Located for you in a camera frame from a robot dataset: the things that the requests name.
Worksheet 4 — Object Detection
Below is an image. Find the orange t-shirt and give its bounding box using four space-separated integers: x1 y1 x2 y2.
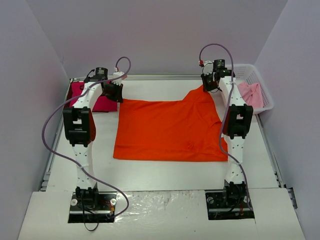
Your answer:
113 87 228 162

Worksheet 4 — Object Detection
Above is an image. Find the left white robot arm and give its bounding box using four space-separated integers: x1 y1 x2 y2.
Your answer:
63 67 126 209

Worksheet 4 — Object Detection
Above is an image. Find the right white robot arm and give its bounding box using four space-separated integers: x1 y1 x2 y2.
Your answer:
199 59 254 207

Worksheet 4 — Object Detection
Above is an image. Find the folded magenta t-shirt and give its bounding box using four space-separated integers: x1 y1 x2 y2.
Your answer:
70 81 118 113

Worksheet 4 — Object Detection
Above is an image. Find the white plastic basket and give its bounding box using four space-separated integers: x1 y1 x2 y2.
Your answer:
219 64 274 115

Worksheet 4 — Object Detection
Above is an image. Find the pink t-shirt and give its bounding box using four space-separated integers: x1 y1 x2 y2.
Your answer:
237 82 264 109

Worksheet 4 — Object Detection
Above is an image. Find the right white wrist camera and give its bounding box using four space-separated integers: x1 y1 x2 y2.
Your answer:
199 60 214 76

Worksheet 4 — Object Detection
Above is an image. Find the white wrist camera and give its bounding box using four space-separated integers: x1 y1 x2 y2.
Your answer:
199 60 214 76
112 71 127 86

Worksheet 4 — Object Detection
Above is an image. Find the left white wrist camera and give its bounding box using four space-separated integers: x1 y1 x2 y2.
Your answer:
112 71 127 86

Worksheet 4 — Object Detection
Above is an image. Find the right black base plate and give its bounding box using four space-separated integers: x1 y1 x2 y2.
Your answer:
205 190 255 221

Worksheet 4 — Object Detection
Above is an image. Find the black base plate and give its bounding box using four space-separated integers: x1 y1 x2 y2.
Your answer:
205 190 255 221
68 192 117 224

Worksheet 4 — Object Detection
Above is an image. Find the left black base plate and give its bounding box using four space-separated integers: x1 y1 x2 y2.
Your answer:
68 192 117 224

